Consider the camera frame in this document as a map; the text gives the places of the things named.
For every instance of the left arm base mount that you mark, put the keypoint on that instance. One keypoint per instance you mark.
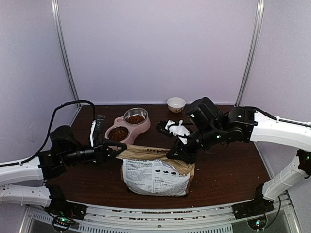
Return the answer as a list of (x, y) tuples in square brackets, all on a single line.
[(64, 217)]

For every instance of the front aluminium rail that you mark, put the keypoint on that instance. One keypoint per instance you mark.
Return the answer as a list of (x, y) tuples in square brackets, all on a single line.
[(211, 219)]

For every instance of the aluminium frame post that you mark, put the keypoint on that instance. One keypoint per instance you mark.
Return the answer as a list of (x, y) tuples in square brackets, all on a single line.
[(63, 50), (252, 50)]

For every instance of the white floral ceramic bowl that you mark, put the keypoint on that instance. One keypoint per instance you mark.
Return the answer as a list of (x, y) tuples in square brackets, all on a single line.
[(176, 104)]

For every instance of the front steel feeder bowl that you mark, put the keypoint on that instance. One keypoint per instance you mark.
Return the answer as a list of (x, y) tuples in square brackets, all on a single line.
[(118, 134)]

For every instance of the right aluminium frame post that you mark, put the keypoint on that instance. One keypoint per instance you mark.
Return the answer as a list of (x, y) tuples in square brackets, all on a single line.
[(252, 50)]

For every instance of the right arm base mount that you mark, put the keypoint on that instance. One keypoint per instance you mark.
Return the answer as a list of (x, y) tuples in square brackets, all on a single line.
[(255, 212)]

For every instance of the brown kibble pellets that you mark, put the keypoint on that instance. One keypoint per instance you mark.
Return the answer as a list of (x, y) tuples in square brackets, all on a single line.
[(120, 133)]

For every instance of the pink double pet feeder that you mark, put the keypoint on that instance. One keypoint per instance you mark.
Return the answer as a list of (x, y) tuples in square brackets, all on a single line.
[(134, 130)]

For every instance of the pet food bag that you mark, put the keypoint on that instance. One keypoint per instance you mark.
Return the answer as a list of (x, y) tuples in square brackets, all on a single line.
[(147, 171)]

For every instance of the left aluminium frame post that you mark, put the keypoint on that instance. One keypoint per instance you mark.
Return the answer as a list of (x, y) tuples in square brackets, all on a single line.
[(63, 50)]

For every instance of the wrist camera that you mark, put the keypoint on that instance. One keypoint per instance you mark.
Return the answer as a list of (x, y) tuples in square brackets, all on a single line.
[(96, 129), (171, 128)]

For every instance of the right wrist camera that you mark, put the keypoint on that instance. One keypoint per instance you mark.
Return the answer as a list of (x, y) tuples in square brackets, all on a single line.
[(171, 128)]

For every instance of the steel feeder bowl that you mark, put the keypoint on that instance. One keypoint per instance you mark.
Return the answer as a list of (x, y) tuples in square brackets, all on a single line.
[(136, 115), (118, 134)]

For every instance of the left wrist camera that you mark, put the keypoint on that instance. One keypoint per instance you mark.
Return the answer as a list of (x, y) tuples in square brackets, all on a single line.
[(96, 129)]

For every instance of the rear steel feeder bowl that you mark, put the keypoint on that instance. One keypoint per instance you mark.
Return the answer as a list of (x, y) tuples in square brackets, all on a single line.
[(136, 115)]

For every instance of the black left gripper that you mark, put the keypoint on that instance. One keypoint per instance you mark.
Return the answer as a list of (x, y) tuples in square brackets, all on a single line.
[(102, 153)]

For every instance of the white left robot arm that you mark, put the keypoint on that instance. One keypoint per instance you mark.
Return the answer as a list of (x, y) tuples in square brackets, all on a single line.
[(65, 151)]

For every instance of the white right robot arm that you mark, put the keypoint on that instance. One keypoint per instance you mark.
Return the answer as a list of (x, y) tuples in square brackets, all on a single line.
[(243, 124)]

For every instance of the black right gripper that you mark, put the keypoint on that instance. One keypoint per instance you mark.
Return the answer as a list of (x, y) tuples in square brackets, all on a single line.
[(189, 157)]

